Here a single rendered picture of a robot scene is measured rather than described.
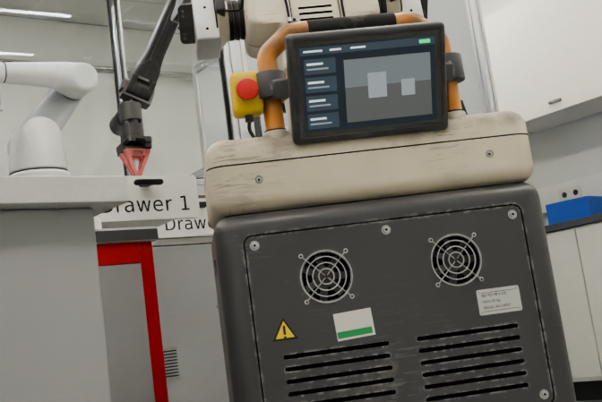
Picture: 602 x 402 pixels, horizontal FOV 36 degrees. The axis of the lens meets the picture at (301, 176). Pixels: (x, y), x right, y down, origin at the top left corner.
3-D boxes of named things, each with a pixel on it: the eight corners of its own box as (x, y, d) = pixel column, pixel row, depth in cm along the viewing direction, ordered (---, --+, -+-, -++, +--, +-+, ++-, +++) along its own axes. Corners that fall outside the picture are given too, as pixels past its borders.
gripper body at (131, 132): (128, 142, 233) (125, 115, 235) (116, 155, 241) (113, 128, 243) (153, 142, 236) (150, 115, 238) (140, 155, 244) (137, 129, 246)
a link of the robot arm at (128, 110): (122, 97, 238) (143, 98, 241) (114, 106, 244) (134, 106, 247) (124, 122, 237) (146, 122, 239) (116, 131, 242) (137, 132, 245)
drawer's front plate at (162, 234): (246, 233, 276) (242, 197, 277) (157, 238, 259) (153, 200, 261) (244, 234, 277) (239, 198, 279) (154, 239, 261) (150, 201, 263)
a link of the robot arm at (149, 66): (183, -61, 238) (221, -42, 242) (179, -60, 243) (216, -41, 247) (116, 92, 240) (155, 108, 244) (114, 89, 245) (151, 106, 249)
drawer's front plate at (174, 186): (201, 217, 232) (195, 175, 234) (90, 222, 216) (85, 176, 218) (197, 218, 233) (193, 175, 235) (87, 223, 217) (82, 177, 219)
